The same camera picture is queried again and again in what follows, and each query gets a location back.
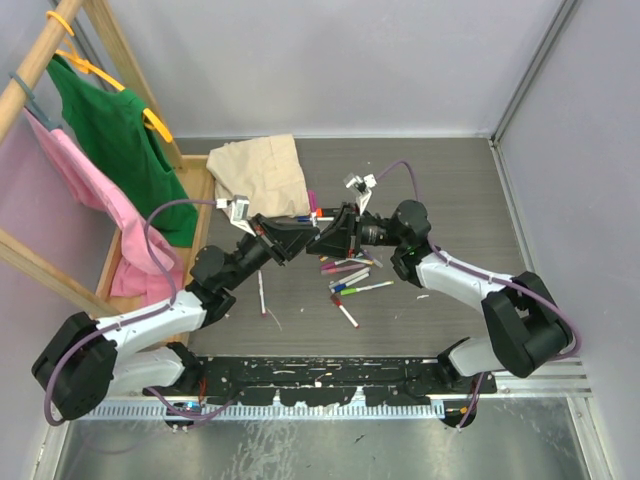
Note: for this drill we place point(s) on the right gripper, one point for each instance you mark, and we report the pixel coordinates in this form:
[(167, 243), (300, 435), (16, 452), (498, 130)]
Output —
[(333, 240)]

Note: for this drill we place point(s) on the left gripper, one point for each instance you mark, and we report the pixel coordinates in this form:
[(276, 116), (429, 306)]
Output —
[(281, 241)]

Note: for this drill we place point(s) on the magenta pen cap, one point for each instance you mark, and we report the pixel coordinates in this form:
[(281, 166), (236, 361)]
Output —
[(312, 202)]

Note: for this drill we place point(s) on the magenta end rainbow pen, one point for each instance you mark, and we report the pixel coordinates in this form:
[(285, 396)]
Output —
[(261, 294)]

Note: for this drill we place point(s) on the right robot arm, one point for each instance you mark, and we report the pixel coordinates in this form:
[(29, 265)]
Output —
[(525, 328)]

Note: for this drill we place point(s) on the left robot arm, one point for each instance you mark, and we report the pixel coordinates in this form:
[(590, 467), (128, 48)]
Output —
[(77, 366)]

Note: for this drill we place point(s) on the yellow end rainbow pen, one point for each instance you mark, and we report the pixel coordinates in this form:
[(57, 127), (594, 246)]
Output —
[(335, 263)]

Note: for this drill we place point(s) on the dark purple clear pen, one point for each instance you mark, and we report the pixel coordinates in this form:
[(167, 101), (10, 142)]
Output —
[(372, 258)]

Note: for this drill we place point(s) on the lilac pen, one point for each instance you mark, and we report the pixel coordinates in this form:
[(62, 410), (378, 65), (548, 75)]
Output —
[(339, 269)]

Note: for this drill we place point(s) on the green cap rainbow pen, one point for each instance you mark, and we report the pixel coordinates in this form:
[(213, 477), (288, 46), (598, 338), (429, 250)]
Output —
[(354, 290)]

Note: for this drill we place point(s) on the red cap white pen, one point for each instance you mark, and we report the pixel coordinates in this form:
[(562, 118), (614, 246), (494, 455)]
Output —
[(338, 303)]

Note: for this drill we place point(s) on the orange black highlighter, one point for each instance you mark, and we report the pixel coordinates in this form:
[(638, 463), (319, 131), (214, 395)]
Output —
[(324, 214)]

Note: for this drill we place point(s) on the grey end white marker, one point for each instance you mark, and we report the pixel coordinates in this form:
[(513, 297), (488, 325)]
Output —
[(355, 274)]

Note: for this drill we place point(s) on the blue end white marker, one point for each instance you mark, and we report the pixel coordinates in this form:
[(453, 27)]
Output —
[(342, 286)]

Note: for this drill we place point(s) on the beige folded cloth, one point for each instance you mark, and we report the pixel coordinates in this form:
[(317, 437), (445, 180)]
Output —
[(266, 170)]

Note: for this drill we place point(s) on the pink shirt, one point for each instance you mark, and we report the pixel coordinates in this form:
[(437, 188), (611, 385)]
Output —
[(149, 266)]

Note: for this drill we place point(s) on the yellow hanger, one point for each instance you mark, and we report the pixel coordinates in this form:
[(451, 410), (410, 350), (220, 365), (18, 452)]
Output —
[(105, 80)]

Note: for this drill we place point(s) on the green shirt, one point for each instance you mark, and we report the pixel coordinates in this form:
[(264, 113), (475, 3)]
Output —
[(109, 128)]

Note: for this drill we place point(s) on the grey hanger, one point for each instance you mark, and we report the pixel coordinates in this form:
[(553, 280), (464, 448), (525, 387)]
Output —
[(32, 106)]

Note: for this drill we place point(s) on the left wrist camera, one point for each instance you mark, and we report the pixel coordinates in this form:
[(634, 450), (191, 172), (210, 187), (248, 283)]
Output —
[(238, 213)]

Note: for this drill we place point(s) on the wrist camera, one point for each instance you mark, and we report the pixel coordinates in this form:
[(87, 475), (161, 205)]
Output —
[(362, 188), (238, 213)]

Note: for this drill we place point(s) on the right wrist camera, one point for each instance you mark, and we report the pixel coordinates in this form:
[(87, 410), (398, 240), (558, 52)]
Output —
[(362, 188)]

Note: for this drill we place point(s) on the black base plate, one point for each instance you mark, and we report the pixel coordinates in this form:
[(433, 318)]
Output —
[(317, 381)]

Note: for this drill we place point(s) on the grey cable duct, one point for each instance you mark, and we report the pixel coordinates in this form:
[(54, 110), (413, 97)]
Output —
[(122, 410)]

